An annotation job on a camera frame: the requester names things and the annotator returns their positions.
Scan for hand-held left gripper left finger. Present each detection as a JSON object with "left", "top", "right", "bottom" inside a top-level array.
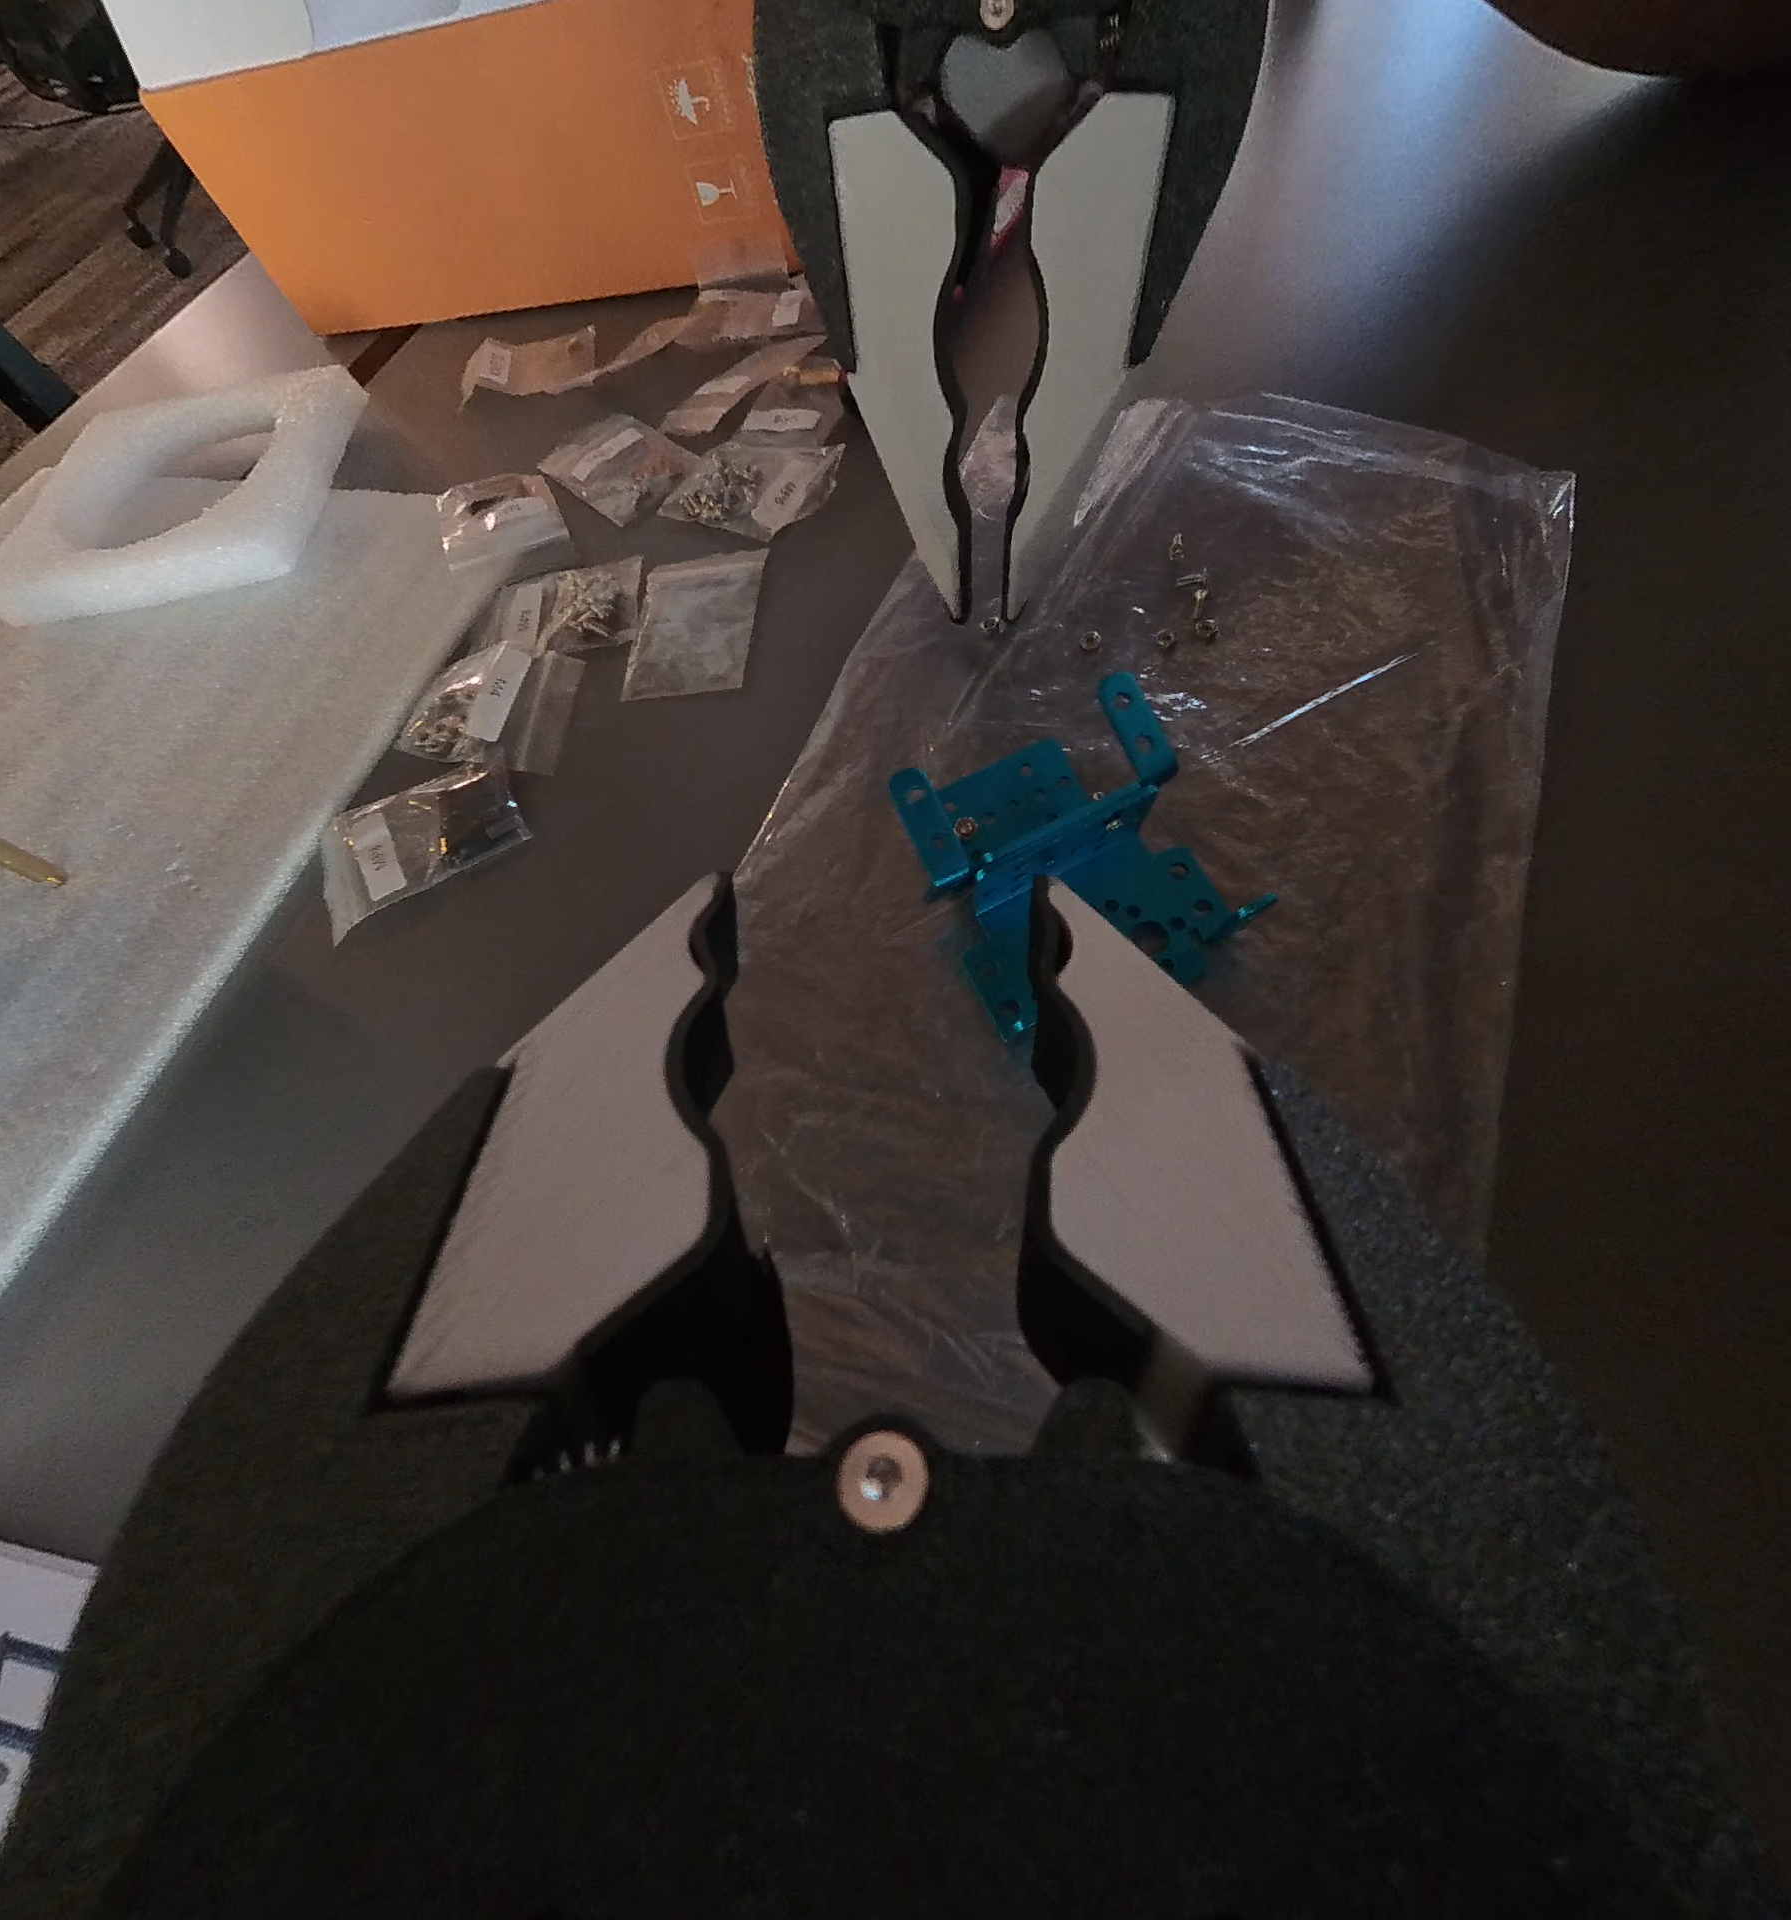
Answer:
[{"left": 379, "top": 875, "right": 794, "bottom": 1458}]

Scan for white foam sheet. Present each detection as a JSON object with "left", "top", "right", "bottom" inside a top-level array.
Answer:
[{"left": 0, "top": 368, "right": 454, "bottom": 1389}]

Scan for scattered loose metal fasteners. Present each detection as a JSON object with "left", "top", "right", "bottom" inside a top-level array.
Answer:
[{"left": 1077, "top": 532, "right": 1228, "bottom": 652}]

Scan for dark desk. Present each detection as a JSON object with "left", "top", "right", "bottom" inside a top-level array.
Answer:
[{"left": 0, "top": 75, "right": 1791, "bottom": 1920}]

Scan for orange cardboard box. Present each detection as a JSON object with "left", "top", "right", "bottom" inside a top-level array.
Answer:
[{"left": 103, "top": 0, "right": 799, "bottom": 338}]

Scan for pile of small screw bags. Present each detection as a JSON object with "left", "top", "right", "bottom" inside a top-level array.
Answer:
[{"left": 323, "top": 275, "right": 853, "bottom": 946}]

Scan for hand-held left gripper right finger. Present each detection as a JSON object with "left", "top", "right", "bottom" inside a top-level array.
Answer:
[{"left": 1021, "top": 875, "right": 1390, "bottom": 1470}]

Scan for person's right forearm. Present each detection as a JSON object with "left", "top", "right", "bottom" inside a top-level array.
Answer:
[{"left": 1485, "top": 0, "right": 1791, "bottom": 81}]

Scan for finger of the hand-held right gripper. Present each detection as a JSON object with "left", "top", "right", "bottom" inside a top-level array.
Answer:
[
  {"left": 1003, "top": 87, "right": 1180, "bottom": 623},
  {"left": 827, "top": 104, "right": 972, "bottom": 623}
]

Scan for blue metal bracket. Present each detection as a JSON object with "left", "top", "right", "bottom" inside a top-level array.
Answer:
[
  {"left": 888, "top": 670, "right": 1180, "bottom": 906},
  {"left": 964, "top": 840, "right": 1280, "bottom": 1051}
]

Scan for large clear plastic bag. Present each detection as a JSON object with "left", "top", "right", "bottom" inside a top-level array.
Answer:
[{"left": 731, "top": 392, "right": 1582, "bottom": 1454}]

